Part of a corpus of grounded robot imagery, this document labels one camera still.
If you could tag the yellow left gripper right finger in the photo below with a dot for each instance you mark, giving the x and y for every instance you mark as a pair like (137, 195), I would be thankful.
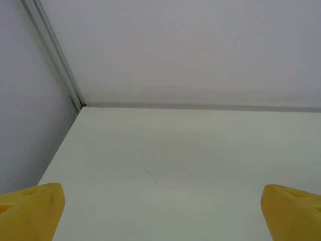
(293, 213)

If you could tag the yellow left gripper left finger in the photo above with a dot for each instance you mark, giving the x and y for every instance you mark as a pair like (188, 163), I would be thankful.
(30, 213)

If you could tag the aluminium frame corner post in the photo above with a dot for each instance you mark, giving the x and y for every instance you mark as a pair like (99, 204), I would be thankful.
(55, 57)

